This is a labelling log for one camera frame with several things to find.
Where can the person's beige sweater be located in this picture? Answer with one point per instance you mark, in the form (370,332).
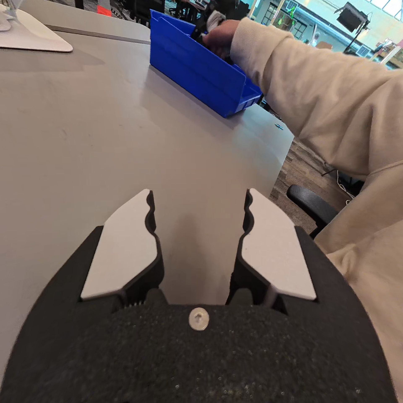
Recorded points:
(377,252)

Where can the blue plastic bin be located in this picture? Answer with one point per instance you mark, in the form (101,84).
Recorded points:
(189,69)

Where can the black office chair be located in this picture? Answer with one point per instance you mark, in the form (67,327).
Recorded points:
(311,204)
(148,9)

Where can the person's right hand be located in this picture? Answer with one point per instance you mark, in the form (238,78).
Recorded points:
(223,37)

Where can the person's right forearm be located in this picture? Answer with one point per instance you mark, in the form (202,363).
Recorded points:
(314,88)

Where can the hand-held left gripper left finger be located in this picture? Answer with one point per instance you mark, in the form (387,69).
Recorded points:
(126,252)

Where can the hanging black monitor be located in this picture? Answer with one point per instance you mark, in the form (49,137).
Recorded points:
(352,17)

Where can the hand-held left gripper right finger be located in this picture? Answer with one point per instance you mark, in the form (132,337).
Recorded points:
(277,252)

